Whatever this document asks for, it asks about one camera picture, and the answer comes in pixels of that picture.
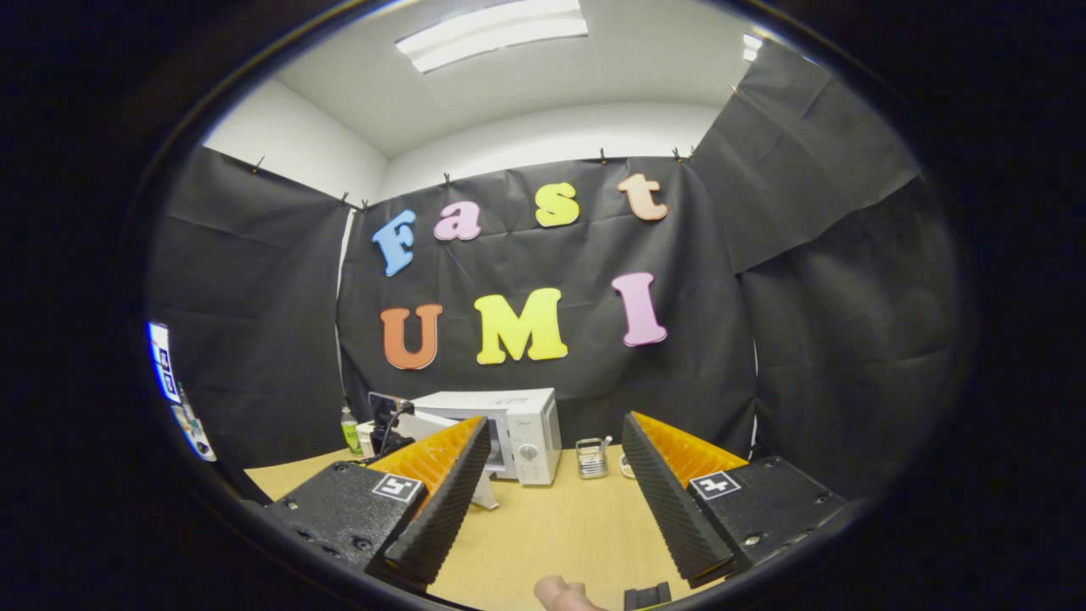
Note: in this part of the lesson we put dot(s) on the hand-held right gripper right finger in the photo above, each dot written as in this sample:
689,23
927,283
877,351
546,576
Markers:
670,509

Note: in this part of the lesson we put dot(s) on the white divided dish of beans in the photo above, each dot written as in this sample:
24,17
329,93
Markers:
626,467

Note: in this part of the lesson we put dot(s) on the clear bottle with green label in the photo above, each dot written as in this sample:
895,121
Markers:
349,433

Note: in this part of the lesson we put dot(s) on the black backdrop cloth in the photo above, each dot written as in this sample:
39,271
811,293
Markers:
806,297

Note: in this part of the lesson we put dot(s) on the ceiling light panel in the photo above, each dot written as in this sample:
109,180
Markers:
492,34
752,47

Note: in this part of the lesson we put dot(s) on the white microwave oven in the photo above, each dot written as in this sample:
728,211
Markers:
526,424

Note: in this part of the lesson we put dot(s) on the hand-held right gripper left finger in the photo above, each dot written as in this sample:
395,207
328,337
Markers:
437,518

